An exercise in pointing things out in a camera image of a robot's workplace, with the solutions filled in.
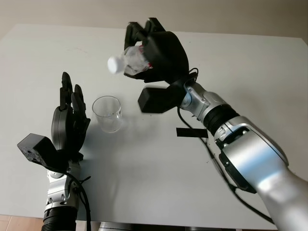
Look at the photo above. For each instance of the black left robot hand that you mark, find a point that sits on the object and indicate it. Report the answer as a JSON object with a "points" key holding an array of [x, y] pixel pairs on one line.
{"points": [[62, 127]]}

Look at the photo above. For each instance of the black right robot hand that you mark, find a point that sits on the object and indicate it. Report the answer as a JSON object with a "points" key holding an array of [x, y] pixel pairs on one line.
{"points": [[166, 53]]}

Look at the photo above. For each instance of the clear water bottle red label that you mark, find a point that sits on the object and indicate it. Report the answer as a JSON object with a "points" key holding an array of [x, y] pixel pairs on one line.
{"points": [[133, 60]]}

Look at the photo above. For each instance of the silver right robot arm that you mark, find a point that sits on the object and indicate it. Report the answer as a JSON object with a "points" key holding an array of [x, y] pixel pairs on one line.
{"points": [[252, 154]]}

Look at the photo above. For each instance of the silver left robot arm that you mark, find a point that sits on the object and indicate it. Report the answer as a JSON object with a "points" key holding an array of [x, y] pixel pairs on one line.
{"points": [[61, 192]]}

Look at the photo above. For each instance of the clear plastic cup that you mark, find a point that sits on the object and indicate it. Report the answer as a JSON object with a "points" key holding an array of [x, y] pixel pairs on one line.
{"points": [[107, 118]]}

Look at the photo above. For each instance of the dark grey robot torso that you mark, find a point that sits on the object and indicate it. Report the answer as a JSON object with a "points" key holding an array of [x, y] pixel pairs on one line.
{"points": [[115, 226]]}

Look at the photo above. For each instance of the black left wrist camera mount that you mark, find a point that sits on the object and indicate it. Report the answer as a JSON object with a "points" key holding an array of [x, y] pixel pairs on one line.
{"points": [[33, 149]]}

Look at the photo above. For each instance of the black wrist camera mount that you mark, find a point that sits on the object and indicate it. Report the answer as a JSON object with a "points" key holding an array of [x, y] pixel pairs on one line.
{"points": [[33, 149], [156, 101]]}

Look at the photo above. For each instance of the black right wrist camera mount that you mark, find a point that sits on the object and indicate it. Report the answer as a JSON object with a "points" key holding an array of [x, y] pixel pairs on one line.
{"points": [[156, 101]]}

